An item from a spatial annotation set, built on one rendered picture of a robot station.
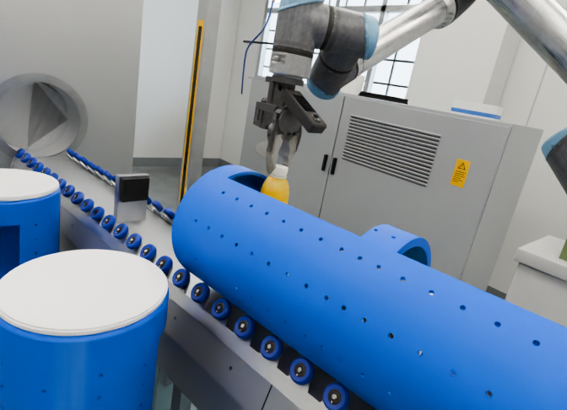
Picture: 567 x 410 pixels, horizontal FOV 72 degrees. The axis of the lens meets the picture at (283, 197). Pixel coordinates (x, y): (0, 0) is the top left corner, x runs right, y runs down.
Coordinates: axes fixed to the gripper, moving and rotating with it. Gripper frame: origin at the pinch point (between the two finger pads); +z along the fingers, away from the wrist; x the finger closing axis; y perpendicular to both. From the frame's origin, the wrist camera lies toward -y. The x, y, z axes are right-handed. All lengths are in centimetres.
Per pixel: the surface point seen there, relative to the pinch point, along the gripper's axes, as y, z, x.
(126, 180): 52, 18, 9
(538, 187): -15, 21, -279
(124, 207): 54, 27, 8
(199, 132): 67, 5, -27
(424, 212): 19, 37, -156
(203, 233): -0.1, 12.6, 19.5
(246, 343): -13.6, 31.6, 16.2
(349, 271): -31.8, 6.8, 16.6
